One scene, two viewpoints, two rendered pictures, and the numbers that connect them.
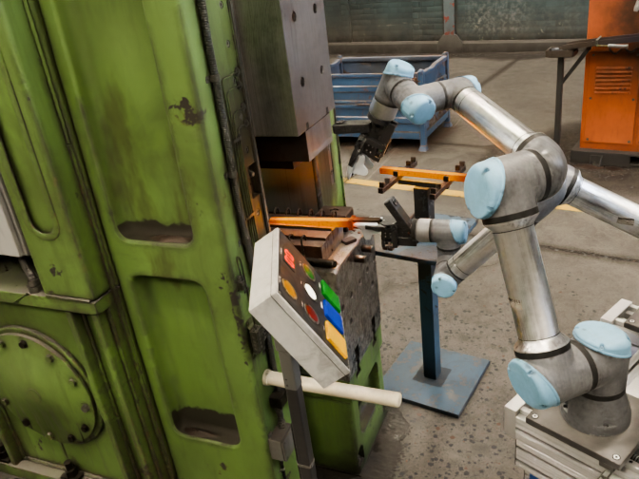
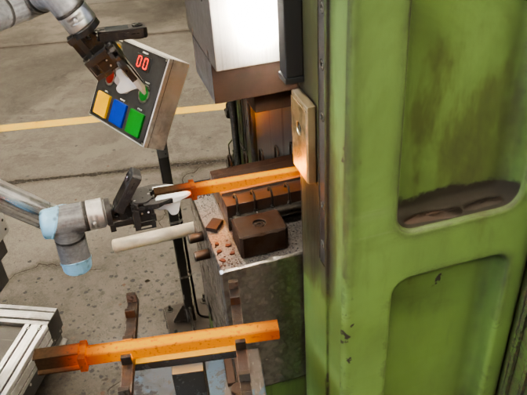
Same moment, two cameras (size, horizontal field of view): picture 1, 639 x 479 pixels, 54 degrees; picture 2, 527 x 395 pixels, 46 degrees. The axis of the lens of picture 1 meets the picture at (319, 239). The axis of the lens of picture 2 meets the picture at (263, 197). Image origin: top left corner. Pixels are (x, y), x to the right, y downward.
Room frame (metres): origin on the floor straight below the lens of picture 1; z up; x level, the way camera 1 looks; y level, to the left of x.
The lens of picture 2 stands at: (3.00, -0.82, 1.87)
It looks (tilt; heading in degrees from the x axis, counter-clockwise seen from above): 34 degrees down; 140
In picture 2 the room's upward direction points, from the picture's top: 4 degrees counter-clockwise
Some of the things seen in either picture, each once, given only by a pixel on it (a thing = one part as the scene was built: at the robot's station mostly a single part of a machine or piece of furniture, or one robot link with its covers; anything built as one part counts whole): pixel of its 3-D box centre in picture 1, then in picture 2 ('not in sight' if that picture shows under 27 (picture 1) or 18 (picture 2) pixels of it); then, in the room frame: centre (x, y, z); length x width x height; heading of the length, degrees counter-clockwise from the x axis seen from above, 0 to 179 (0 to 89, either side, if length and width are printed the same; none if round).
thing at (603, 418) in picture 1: (596, 396); not in sight; (1.09, -0.58, 0.87); 0.15 x 0.15 x 0.10
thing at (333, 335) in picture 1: (334, 340); (103, 104); (1.25, 0.00, 1.01); 0.07 x 0.05 x 0.07; 0
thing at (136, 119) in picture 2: (329, 296); (136, 123); (1.45, -0.01, 1.01); 0.07 x 0.05 x 0.07; 0
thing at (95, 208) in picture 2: (424, 229); (97, 214); (1.78, -0.33, 1.00); 0.08 x 0.05 x 0.08; 155
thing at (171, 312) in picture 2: not in sight; (190, 311); (1.35, 0.12, 0.05); 0.22 x 0.22 x 0.09; 65
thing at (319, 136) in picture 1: (260, 136); (288, 53); (1.98, 0.15, 1.32); 0.42 x 0.20 x 0.10; 65
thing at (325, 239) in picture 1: (277, 235); (293, 180); (1.98, 0.15, 0.96); 0.42 x 0.20 x 0.09; 65
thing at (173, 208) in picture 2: not in sight; (173, 204); (1.88, -0.17, 0.99); 0.09 x 0.03 x 0.06; 62
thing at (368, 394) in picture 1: (332, 388); (178, 231); (1.54, 0.02, 0.62); 0.44 x 0.05 x 0.05; 65
